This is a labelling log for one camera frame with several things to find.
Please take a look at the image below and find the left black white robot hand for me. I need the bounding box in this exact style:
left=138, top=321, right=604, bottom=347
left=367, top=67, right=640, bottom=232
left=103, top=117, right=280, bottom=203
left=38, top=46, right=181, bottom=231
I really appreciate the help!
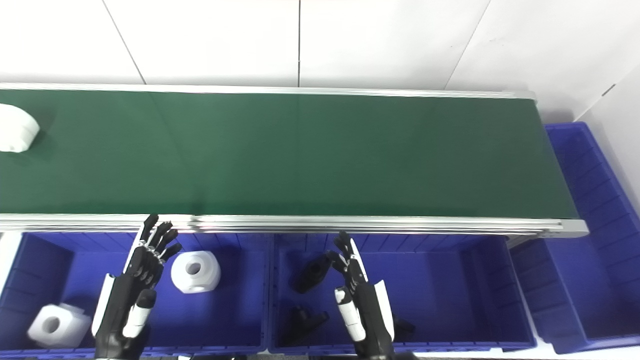
left=91, top=215, right=183, bottom=360

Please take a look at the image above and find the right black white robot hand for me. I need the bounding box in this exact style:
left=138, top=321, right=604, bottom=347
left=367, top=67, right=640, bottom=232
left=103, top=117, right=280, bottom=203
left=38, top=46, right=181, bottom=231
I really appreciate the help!
left=326, top=230, right=396, bottom=358

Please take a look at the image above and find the white plastic part with hole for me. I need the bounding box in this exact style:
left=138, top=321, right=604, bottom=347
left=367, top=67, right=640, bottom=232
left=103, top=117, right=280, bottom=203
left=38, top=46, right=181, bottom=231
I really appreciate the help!
left=171, top=250, right=222, bottom=294
left=27, top=303, right=93, bottom=349
left=0, top=103, right=41, bottom=153

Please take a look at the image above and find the black plastic part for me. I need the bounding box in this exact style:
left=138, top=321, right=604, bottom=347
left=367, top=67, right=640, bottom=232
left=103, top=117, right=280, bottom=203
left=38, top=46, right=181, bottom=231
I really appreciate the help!
left=284, top=305, right=331, bottom=346
left=290, top=253, right=331, bottom=295

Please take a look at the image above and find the blue bin with black parts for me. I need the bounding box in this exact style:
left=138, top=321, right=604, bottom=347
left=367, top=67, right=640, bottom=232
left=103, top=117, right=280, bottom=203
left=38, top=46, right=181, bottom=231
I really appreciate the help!
left=269, top=232, right=538, bottom=356

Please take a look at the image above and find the green conveyor belt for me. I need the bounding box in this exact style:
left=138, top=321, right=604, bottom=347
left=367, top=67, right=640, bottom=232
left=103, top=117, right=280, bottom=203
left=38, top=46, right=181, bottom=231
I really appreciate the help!
left=0, top=89, right=581, bottom=221
left=0, top=82, right=590, bottom=239

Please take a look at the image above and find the blue bin with white parts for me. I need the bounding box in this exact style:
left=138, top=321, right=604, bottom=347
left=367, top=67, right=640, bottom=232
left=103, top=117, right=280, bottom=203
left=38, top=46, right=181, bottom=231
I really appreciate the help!
left=0, top=231, right=271, bottom=359

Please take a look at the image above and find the empty blue bin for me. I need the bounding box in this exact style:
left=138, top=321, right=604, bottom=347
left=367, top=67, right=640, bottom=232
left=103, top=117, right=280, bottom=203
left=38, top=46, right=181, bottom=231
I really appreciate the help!
left=509, top=121, right=640, bottom=355

